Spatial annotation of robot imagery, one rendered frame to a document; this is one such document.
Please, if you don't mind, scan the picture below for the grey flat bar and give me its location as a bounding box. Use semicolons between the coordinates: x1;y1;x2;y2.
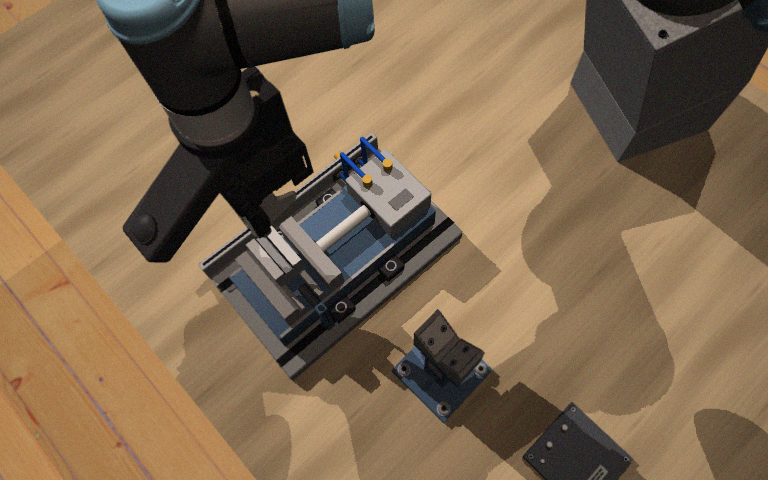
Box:
298;269;326;300
281;284;307;315

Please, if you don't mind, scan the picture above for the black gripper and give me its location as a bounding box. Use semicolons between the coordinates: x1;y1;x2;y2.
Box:
169;66;314;238

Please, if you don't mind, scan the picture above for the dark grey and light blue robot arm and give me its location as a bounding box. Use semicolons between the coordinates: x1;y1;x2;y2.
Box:
96;0;375;263

